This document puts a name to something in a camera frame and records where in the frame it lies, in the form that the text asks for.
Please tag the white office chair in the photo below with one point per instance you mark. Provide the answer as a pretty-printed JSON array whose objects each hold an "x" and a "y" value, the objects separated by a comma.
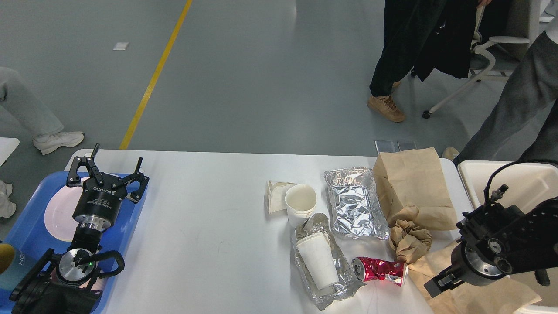
[{"x": 496, "y": 57}]

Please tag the large aluminium foil sheet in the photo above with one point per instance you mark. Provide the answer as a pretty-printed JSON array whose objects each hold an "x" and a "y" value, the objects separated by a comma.
[{"x": 356, "y": 212}]

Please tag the white table corner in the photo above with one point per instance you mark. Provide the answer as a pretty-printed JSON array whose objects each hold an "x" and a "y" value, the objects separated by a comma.
[{"x": 7, "y": 147}]

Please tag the teal mug yellow inside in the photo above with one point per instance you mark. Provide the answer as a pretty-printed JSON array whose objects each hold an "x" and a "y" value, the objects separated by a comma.
[{"x": 14, "y": 266}]

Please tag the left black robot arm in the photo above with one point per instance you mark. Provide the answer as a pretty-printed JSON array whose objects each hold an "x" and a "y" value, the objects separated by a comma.
[{"x": 84, "y": 254}]

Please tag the metal floor plate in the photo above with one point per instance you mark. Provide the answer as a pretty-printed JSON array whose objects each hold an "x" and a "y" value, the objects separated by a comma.
[{"x": 389, "y": 146}]

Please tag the upright white paper cup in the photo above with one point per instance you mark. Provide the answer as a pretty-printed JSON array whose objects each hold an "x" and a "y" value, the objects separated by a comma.
[{"x": 300, "y": 201}]

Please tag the pink plate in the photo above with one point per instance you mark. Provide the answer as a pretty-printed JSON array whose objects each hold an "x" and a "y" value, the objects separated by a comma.
[{"x": 58, "y": 218}]

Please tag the lying white paper cup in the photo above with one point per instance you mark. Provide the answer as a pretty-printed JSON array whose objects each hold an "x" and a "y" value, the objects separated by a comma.
[{"x": 317, "y": 256}]

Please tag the crushed red soda can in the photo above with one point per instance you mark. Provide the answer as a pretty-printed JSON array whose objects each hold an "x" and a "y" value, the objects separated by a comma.
[{"x": 367, "y": 269}]

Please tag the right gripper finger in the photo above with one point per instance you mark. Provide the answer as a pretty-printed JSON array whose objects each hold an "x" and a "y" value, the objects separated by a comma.
[{"x": 448, "y": 279}]

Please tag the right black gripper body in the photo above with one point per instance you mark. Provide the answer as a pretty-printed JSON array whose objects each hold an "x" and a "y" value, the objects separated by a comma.
[{"x": 469, "y": 267}]

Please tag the crushed white paper cup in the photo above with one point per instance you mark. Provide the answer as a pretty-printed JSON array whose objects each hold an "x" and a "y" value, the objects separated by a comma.
[{"x": 276, "y": 192}]

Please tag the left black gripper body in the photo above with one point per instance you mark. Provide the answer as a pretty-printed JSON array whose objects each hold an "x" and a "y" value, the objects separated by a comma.
[{"x": 98, "y": 207}]

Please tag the crumpled foil under cup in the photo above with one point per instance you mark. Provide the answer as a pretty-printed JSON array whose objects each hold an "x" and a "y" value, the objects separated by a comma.
[{"x": 348, "y": 282}]

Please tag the beige plastic bin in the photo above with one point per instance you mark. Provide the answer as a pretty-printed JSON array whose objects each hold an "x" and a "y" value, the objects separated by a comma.
[{"x": 529, "y": 184}]

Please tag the brown paper bag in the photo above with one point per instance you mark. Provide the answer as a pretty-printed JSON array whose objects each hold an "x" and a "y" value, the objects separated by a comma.
[
  {"x": 504, "y": 296},
  {"x": 411, "y": 187}
]

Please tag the person in grey trousers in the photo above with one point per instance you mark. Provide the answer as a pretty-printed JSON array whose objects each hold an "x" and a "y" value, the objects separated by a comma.
[{"x": 532, "y": 87}]

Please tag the crumpled brown paper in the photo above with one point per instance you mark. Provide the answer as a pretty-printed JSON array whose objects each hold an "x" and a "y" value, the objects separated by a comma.
[{"x": 409, "y": 241}]

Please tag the person in black clothes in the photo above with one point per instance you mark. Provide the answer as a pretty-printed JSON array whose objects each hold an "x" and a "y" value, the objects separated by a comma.
[{"x": 421, "y": 35}]

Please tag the person in light jeans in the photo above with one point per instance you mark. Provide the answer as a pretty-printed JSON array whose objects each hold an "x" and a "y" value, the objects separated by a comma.
[{"x": 37, "y": 119}]

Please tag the pink ribbed mug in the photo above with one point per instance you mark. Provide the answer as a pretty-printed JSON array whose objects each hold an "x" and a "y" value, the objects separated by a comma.
[{"x": 74, "y": 287}]

